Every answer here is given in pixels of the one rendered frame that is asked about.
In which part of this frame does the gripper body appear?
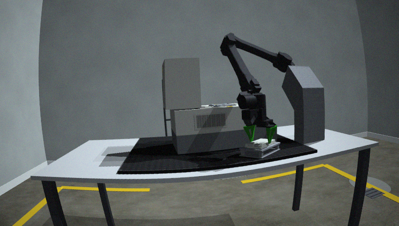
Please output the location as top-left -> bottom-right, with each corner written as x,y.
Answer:
250,119 -> 275,128

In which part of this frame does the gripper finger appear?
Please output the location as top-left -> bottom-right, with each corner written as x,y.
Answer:
243,125 -> 255,142
266,126 -> 277,144

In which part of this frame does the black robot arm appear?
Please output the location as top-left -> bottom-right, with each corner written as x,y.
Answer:
220,33 -> 295,125

